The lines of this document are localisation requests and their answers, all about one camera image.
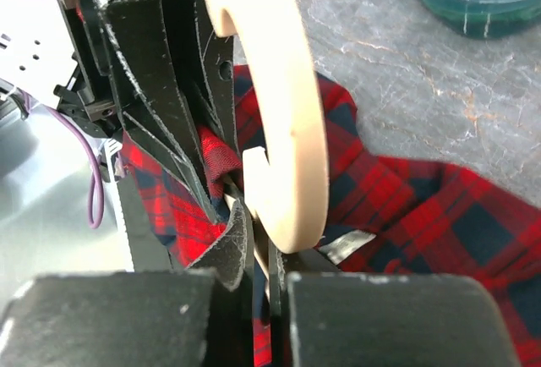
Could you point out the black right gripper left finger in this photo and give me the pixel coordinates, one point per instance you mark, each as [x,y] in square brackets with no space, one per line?
[229,334]

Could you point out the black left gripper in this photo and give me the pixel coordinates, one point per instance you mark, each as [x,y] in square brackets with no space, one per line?
[153,111]

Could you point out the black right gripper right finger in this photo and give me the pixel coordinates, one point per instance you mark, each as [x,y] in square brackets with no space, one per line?
[280,265]

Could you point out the beige wooden hanger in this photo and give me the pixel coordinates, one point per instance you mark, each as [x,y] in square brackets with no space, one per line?
[286,184]

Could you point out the red navy plaid skirt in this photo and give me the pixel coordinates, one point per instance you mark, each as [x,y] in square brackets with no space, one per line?
[386,215]

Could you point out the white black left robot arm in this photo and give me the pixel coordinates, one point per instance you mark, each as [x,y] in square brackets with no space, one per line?
[36,55]

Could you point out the teal plastic basin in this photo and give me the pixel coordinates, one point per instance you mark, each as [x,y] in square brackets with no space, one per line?
[486,19]

